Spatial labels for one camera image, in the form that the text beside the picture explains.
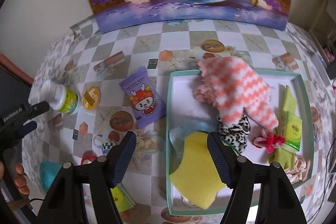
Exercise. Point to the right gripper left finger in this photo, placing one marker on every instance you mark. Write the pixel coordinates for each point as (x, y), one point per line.
(64, 202)

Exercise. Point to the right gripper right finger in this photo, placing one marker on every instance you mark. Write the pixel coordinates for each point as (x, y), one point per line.
(278, 202)

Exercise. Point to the pink satin scrunchie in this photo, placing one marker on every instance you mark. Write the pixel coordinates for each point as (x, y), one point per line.
(300, 170)

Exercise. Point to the red tape roll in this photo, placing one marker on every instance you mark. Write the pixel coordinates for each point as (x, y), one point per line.
(87, 159)

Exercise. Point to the green tissue pack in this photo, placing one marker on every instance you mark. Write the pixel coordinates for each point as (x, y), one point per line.
(122, 198)
(290, 129)

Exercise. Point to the leopard print scrunchie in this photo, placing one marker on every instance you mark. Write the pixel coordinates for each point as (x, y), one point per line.
(236, 135)

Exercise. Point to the yellow round snack pack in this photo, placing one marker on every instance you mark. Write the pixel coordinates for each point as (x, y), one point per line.
(91, 98)

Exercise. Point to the yellow sponge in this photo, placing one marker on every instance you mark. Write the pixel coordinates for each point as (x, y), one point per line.
(196, 178)

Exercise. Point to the light blue face mask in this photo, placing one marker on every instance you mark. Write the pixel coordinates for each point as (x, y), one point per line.
(178, 134)

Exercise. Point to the pink white zigzag cloth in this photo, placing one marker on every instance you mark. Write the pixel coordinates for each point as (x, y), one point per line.
(234, 88)

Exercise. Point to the purple baby wipes pack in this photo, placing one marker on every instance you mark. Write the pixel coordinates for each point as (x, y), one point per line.
(147, 104)

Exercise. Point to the person's left hand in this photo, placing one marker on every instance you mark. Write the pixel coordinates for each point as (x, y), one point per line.
(19, 179)

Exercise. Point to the teal plastic box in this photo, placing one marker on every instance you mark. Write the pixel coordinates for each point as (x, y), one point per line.
(48, 172)

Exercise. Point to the dark cabinet red edge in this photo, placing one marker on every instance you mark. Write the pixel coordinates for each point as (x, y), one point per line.
(15, 85)

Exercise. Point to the white pill bottle green label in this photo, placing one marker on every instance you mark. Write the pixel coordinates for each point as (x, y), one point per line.
(60, 98)

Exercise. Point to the teal shallow tray box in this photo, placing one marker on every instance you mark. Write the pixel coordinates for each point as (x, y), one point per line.
(186, 115)

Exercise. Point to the checkered patterned tablecloth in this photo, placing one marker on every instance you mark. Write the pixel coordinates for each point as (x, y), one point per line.
(162, 89)

